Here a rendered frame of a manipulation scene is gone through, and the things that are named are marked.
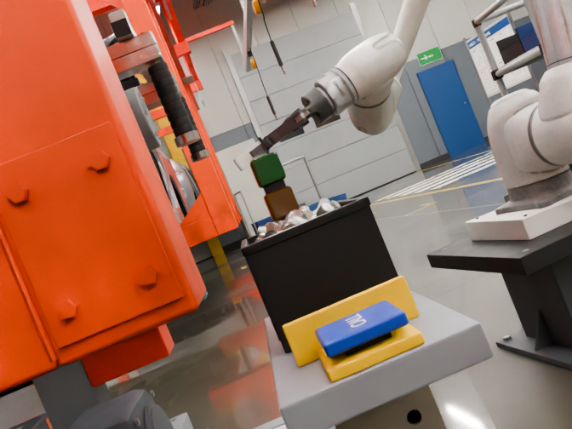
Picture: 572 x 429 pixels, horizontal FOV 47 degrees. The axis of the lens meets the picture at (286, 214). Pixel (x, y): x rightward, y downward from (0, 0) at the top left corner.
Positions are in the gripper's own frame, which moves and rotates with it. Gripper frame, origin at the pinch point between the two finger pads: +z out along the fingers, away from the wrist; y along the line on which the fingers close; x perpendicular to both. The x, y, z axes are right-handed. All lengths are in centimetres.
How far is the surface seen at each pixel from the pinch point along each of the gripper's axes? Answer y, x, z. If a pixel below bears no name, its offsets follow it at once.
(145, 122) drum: 12.1, -16.7, 14.0
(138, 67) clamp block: 24.6, -23.0, 9.5
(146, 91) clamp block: -8.5, -25.3, 8.7
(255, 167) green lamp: 52, 3, 7
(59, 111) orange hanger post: 69, -14, 22
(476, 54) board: -913, 66, -530
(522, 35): -107, 24, -131
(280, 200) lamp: 52, 9, 7
